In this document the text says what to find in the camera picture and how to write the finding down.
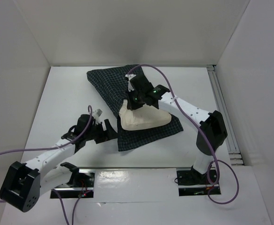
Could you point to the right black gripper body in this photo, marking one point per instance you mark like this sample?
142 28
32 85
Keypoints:
132 103

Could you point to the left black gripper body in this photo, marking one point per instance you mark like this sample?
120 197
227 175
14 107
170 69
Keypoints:
96 133

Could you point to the cream white pillow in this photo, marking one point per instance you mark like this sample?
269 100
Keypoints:
145 117

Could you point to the dark checkered pillowcase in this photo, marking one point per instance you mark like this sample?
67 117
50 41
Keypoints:
111 85

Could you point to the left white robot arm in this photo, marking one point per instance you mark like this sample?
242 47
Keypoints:
25 182

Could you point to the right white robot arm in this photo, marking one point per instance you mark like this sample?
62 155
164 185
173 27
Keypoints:
210 126

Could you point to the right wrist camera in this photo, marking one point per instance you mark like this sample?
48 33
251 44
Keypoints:
129 77

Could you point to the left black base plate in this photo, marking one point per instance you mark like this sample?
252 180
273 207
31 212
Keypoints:
82 186

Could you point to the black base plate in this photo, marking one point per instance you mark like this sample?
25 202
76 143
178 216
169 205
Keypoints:
82 186
192 183

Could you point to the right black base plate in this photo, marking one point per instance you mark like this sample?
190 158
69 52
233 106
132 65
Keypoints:
192 183

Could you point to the aluminium rail frame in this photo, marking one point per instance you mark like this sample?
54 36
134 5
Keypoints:
232 145

